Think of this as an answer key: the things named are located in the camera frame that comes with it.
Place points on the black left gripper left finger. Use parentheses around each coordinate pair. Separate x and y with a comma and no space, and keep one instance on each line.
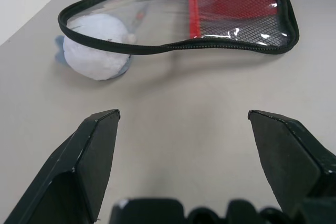
(78,161)

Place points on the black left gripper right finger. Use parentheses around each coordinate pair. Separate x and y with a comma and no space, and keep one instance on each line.
(288,155)

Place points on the white and blue plush toy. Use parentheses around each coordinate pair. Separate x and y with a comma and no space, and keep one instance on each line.
(92,58)

